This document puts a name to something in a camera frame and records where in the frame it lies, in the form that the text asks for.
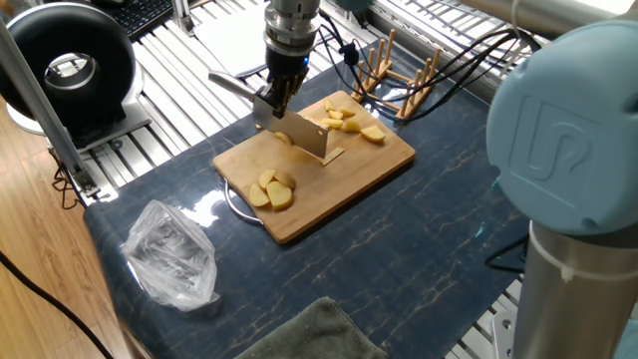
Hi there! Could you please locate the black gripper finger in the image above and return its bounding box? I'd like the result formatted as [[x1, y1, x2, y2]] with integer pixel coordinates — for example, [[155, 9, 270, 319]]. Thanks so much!
[[254, 82, 291, 120], [287, 71, 309, 106]]

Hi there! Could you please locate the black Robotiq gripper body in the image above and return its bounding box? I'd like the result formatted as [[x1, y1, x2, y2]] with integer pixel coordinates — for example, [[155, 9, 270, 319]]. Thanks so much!
[[266, 47, 311, 86]]

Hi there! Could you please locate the steel cleaver knife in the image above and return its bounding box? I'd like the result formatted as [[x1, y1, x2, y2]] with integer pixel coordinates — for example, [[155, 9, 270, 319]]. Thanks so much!
[[207, 71, 330, 160]]

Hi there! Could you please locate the white paper pad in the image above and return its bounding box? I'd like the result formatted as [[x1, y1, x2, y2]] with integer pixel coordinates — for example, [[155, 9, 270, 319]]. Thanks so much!
[[192, 0, 330, 80]]

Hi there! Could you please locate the wooden peg rack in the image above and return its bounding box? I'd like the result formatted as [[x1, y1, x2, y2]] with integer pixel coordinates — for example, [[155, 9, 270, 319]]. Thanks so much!
[[350, 28, 444, 126]]

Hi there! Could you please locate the wooden cutting board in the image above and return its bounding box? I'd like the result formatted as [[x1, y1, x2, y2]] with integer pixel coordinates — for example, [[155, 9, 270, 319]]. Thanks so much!
[[212, 90, 417, 245]]

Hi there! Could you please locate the black keyboard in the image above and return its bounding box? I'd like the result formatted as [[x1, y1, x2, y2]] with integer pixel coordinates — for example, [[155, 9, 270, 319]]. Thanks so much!
[[107, 0, 175, 40]]

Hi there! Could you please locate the dark blue marbled mat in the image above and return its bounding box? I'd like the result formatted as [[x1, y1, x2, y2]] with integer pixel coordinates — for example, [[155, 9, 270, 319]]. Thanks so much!
[[83, 42, 530, 359]]

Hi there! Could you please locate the clear plastic bag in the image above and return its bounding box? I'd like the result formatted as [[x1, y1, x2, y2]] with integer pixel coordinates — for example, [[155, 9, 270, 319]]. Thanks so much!
[[121, 199, 220, 313]]

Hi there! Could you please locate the grey-green towel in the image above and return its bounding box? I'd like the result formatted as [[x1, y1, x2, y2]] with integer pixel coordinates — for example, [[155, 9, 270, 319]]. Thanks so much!
[[233, 296, 390, 359]]

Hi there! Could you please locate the perforated aluminium plate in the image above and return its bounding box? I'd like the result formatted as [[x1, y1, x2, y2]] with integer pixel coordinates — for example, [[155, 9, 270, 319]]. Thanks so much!
[[491, 311, 519, 359]]

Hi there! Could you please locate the black gripper cable bundle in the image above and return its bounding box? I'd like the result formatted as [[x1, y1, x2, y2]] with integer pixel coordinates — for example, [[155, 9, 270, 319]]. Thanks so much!
[[318, 9, 542, 124]]

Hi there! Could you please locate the short aluminium post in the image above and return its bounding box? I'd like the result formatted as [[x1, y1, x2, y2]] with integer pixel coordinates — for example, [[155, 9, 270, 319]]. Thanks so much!
[[171, 0, 196, 37]]

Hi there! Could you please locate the tangled black cable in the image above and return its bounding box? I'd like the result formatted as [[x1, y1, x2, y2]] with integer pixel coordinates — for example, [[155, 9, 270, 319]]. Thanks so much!
[[51, 149, 85, 210]]

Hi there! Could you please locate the slanted aluminium post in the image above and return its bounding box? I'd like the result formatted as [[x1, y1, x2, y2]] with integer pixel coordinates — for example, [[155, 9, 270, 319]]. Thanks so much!
[[0, 19, 101, 198]]

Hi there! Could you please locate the black ring-shaped device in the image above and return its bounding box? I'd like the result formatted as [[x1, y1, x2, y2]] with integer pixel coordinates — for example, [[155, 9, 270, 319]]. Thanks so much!
[[0, 2, 154, 154]]

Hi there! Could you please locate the hanging black cable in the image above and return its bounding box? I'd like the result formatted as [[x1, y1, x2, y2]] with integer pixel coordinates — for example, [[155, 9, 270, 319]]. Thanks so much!
[[484, 233, 529, 274]]

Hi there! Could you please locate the black floor cable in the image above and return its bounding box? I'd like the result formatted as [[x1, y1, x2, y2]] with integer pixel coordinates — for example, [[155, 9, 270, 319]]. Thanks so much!
[[0, 248, 116, 359]]

